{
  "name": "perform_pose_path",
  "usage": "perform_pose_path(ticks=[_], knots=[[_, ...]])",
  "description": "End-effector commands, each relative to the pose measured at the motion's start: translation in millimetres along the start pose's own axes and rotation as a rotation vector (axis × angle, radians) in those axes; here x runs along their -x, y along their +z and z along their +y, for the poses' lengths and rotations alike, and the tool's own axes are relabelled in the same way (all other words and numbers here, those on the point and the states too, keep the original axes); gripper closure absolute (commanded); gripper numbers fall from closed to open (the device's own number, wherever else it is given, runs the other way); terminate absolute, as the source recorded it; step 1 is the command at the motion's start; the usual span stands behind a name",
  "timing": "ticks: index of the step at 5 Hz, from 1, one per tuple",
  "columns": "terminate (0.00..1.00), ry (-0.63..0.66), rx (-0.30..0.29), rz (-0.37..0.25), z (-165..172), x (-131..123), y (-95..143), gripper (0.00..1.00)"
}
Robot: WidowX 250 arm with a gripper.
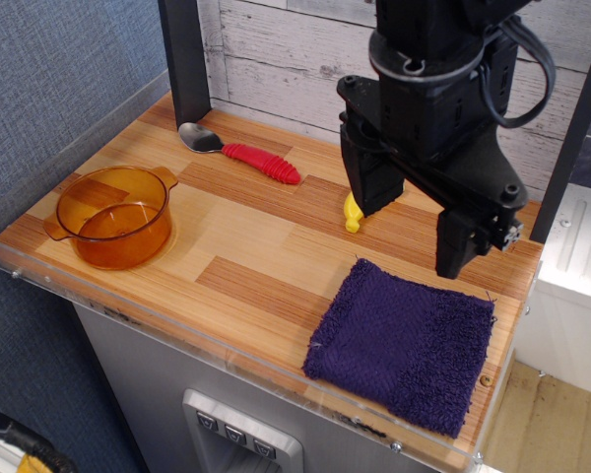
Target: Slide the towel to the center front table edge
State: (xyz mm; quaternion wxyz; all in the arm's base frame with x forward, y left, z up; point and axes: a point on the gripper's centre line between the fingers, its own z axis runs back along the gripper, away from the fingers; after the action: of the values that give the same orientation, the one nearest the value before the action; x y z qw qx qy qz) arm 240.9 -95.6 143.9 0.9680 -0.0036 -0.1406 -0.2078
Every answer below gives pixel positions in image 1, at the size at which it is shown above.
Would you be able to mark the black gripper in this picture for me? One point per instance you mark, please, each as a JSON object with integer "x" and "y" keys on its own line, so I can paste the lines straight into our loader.
{"x": 443, "y": 140}

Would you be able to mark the purple towel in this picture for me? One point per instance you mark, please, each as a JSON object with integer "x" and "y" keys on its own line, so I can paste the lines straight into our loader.
{"x": 415, "y": 349}

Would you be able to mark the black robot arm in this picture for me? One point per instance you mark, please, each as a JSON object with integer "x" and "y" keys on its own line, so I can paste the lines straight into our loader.
{"x": 436, "y": 43}

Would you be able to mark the yellow toy banana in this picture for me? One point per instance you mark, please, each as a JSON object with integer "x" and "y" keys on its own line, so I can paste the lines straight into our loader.
{"x": 352, "y": 214}

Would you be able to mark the white ribbed side unit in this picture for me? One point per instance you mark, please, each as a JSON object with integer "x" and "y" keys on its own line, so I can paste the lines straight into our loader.
{"x": 554, "y": 333}

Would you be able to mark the orange transparent plastic pot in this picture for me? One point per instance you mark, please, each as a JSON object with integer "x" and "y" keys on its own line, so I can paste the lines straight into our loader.
{"x": 115, "y": 218}

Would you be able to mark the silver control panel with buttons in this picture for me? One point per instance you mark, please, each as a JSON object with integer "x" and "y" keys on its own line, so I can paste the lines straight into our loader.
{"x": 227, "y": 440}

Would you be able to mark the grey metal cabinet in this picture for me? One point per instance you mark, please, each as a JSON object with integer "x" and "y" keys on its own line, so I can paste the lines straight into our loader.
{"x": 148, "y": 378}

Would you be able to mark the yellow and black floor object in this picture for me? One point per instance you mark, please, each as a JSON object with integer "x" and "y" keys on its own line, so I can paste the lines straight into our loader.
{"x": 24, "y": 450}

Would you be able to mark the right black frame post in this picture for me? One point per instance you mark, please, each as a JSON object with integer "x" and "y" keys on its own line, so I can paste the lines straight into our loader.
{"x": 565, "y": 164}

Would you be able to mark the black frame post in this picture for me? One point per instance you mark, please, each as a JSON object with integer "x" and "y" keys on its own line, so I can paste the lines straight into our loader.
{"x": 565, "y": 164}
{"x": 185, "y": 59}

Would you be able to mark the red handled metal spoon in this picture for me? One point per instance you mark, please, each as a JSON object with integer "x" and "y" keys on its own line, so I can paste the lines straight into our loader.
{"x": 200, "y": 139}

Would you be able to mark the left black frame post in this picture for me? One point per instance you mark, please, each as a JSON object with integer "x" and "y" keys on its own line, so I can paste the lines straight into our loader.
{"x": 185, "y": 59}

